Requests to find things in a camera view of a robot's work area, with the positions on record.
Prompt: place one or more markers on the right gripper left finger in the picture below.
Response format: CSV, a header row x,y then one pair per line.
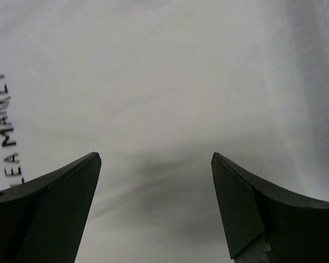
x,y
43,219

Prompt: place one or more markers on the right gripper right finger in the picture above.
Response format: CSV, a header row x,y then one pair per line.
x,y
264,222

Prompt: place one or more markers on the white cartoon print t-shirt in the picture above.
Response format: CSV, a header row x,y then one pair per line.
x,y
156,88

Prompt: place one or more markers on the white plastic mesh basket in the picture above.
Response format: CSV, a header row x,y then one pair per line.
x,y
310,24

